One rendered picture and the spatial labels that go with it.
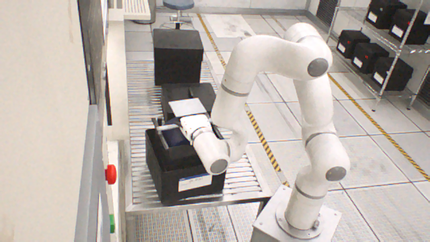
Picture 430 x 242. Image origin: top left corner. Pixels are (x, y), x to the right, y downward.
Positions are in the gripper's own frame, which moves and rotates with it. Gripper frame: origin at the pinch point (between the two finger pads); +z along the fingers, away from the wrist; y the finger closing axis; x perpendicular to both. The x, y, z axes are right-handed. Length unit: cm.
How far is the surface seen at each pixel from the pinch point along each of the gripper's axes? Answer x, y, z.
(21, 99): 66, -42, -87
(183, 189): -27.2, -5.0, -13.9
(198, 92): -23, 23, 48
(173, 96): -23, 9, 47
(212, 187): -30.2, 7.6, -13.8
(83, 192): 47, -40, -76
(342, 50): -87, 264, 193
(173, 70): -22, 17, 73
